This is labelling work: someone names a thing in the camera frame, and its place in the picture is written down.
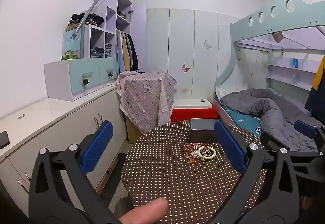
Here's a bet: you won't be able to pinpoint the white wardrobe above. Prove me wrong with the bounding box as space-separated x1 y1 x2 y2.
146 8 242 103

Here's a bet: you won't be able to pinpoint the hanging clothes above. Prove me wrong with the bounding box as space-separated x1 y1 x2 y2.
116 31 139 73

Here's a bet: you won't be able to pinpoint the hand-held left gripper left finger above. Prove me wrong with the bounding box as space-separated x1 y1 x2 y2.
28 121 120 224

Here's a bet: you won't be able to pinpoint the grey duvet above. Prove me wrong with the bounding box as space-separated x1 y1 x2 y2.
220 88 319 152

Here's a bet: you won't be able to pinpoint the black phone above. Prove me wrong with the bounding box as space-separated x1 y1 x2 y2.
0 131 10 149

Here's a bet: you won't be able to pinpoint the teal drawer cabinet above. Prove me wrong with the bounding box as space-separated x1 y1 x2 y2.
44 57 118 101

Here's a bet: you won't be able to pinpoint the cardboard box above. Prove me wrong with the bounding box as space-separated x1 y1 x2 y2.
126 115 143 144

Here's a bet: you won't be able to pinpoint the round polka-dot table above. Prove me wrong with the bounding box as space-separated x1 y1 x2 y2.
121 120 270 224

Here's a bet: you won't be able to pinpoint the red storage ottoman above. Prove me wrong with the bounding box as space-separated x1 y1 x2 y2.
171 98 219 123

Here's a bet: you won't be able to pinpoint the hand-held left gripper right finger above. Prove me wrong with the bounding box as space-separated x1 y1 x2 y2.
208 120 301 224

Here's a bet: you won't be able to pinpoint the metal tin box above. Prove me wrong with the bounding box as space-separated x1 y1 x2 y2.
190 119 221 144

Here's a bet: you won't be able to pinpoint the green plastic ornament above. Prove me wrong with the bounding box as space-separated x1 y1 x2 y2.
60 50 78 61

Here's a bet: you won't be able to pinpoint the red cord charm bracelet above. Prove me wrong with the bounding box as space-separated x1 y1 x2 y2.
184 143 204 164

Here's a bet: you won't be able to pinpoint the navy and yellow jacket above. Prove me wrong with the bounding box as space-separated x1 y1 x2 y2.
304 57 325 123

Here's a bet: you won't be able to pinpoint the teal bed sheet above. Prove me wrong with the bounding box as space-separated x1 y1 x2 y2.
225 109 263 138

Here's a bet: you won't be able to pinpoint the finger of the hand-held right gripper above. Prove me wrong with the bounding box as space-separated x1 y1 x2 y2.
260 120 325 158

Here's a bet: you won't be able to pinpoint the teal bunk bed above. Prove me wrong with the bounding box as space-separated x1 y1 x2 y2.
213 0 325 153

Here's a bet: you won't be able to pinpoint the pale bead bracelet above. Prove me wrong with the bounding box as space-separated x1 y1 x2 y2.
197 146 217 161

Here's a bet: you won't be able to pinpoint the person's left hand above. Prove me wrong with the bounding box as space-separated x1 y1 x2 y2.
119 198 168 224

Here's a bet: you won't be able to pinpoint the low white cabinet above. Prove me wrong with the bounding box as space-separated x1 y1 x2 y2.
0 84 127 217

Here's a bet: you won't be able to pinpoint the stepped cubby shelf cabinet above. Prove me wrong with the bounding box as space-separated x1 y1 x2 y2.
63 0 147 72

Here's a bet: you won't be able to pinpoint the dark clothes pile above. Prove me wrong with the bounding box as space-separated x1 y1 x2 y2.
67 13 104 27

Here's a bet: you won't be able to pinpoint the grey metal handrail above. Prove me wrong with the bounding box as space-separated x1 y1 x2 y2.
72 0 134 37

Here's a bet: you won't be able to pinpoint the folded blue clothes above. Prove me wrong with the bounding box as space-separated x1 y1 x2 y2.
90 46 105 57

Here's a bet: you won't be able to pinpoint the pink checked bear cloth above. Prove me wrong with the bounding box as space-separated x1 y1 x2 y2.
115 70 177 136

